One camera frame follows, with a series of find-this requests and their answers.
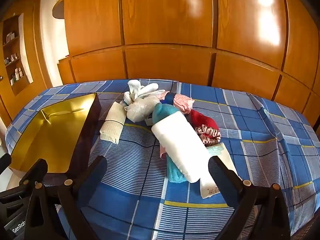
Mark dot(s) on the red fuzzy cloth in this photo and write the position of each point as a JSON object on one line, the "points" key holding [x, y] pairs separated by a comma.
{"points": [[203, 120]]}

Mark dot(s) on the blue plaid bedsheet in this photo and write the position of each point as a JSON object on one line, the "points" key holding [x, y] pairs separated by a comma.
{"points": [[250, 120]]}

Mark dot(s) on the beige cloth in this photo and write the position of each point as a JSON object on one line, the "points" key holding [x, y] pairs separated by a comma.
{"points": [[112, 125]]}

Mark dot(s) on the clear bag of cotton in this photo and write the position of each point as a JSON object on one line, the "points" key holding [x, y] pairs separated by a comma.
{"points": [[142, 110]]}

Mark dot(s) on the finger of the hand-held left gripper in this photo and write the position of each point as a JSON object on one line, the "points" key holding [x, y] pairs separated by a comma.
{"points": [[5, 162], [37, 170]]}

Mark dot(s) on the white socks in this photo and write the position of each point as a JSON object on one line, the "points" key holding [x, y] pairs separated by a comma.
{"points": [[145, 90]]}

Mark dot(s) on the white soft roll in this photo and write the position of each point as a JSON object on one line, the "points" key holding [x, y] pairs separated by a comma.
{"points": [[180, 142]]}

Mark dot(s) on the teal and pink fuzzy sock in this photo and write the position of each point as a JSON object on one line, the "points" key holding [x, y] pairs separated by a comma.
{"points": [[161, 112]]}

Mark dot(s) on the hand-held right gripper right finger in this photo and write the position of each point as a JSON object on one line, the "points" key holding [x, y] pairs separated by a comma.
{"points": [[220, 172]]}

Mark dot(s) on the white packet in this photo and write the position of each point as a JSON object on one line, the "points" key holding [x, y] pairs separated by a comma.
{"points": [[225, 156]]}

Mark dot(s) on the group of small bottles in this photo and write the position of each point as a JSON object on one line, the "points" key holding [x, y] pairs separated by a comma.
{"points": [[16, 75]]}

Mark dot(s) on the wall niche shelf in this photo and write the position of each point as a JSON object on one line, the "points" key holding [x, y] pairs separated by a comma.
{"points": [[21, 87]]}

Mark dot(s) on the wooden corner shelf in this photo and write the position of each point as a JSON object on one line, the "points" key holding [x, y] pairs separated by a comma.
{"points": [[58, 6]]}

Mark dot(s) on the wooden wardrobe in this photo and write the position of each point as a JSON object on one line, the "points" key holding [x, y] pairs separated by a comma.
{"points": [[170, 17]]}

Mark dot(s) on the pink satin scrunchie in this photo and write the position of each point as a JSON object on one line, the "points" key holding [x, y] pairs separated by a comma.
{"points": [[208, 135]]}

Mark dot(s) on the gold-lined dark box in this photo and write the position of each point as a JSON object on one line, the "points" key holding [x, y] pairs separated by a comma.
{"points": [[50, 135]]}

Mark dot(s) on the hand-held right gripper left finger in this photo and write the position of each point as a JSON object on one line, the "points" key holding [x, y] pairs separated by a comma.
{"points": [[95, 170]]}

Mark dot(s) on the pink dishcloth with blue band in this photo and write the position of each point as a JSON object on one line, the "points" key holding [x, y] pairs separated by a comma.
{"points": [[183, 102]]}

